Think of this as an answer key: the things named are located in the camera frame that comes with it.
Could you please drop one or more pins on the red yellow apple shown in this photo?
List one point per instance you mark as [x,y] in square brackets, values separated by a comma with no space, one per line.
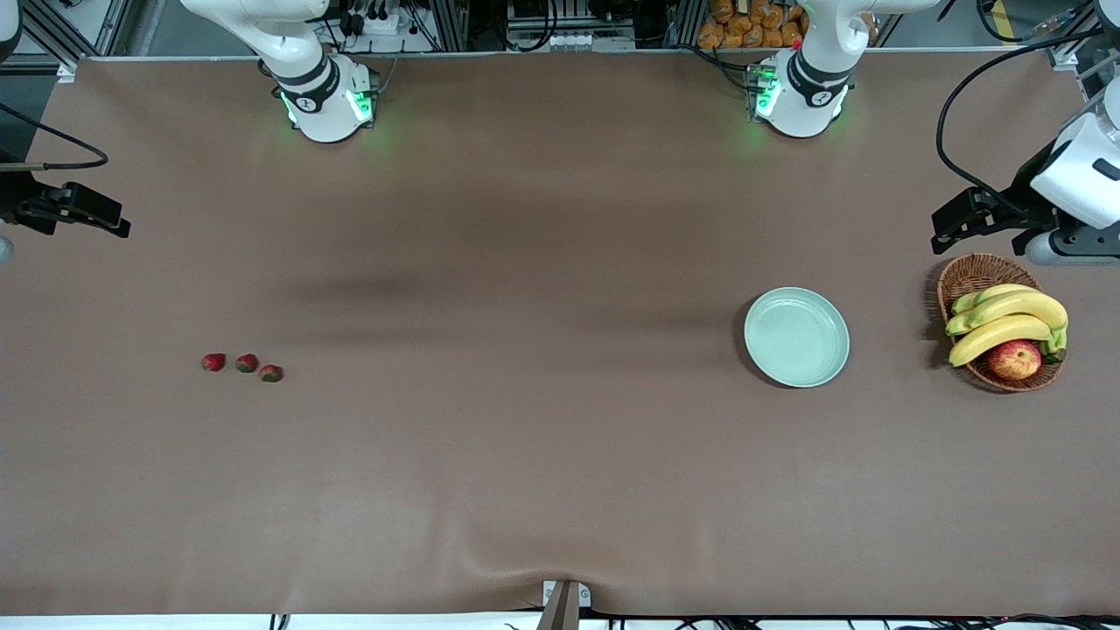
[1015,360]

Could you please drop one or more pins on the white power strip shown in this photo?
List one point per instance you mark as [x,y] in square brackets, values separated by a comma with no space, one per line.
[381,24]

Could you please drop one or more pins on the brown table mat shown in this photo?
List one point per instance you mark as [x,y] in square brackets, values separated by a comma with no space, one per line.
[525,455]

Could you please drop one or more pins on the brown wicker basket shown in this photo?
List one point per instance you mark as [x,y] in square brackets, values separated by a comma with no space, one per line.
[976,273]

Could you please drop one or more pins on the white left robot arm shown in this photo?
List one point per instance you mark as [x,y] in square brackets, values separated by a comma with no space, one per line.
[814,114]

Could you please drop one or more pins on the orange bread roll pile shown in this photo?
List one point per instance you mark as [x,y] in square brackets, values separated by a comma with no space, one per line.
[744,31]

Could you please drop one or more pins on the aluminium frame post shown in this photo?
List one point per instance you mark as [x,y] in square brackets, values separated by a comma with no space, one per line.
[687,22]
[451,26]

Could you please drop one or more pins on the large yellow banana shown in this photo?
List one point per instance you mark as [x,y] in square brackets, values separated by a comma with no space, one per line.
[1024,306]

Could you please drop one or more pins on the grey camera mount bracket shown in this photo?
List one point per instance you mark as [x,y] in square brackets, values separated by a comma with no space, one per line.
[560,608]

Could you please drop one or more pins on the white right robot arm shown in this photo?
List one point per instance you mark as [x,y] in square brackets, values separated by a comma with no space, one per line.
[328,122]

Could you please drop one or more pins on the white connector strip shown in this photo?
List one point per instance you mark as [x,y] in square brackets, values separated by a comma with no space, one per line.
[569,40]

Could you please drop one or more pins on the red strawberry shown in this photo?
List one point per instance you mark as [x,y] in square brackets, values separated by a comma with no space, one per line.
[213,361]
[247,362]
[271,373]

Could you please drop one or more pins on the small greenish yellow banana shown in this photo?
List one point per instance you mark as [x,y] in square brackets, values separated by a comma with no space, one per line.
[993,293]

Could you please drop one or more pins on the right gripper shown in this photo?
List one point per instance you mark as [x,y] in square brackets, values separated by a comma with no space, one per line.
[15,200]

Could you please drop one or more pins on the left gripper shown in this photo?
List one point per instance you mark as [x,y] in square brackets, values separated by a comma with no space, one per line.
[1022,193]

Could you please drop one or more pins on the aluminium frame profile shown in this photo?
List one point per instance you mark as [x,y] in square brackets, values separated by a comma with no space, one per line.
[52,35]
[1072,54]

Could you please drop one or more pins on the pale green round plate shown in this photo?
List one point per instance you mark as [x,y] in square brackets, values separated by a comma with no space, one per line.
[796,337]

